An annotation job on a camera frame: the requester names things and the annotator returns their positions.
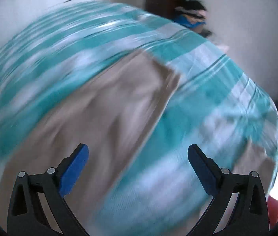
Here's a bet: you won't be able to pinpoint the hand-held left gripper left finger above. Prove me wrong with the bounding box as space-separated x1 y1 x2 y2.
7 143 90 236

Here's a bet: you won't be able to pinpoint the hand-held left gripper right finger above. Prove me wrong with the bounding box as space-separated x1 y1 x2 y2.
187 144 270 236

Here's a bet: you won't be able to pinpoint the beige pants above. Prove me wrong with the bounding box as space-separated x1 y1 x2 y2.
0 50 276 236

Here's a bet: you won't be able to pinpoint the teal checked bed sheet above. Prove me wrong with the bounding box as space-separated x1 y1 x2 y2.
0 1 278 236

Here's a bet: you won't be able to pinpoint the orange cloth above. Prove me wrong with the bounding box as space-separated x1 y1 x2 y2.
267 195 278 230

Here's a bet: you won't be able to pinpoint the pile of clothes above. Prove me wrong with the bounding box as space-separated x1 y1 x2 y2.
154 0 212 37

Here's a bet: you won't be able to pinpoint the dark wooden cabinet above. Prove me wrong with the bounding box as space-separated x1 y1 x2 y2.
145 0 180 20

